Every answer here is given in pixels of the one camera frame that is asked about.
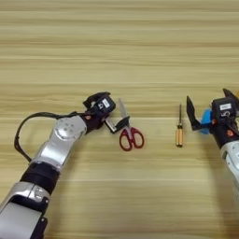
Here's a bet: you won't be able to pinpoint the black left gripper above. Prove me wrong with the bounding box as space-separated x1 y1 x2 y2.
82 91 131 134

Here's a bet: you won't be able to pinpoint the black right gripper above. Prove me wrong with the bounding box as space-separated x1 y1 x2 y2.
186 88 239 149

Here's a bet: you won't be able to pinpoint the red-handled scissors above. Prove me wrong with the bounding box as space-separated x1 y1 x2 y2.
117 97 146 152

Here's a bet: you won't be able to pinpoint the amber-handled screwdriver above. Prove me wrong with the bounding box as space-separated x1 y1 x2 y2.
175 104 184 148

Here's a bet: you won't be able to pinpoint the left gripper's black labelled box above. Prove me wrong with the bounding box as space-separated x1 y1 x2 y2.
92 94 117 116

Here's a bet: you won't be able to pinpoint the gripper's black labelled box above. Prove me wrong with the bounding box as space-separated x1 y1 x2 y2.
211 96 238 120
92 94 117 116

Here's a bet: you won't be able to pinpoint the right gripper's black labelled box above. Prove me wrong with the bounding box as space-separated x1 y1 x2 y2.
211 96 238 120

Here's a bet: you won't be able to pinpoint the left arm's black cable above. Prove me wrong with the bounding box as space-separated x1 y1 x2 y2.
13 111 91 162

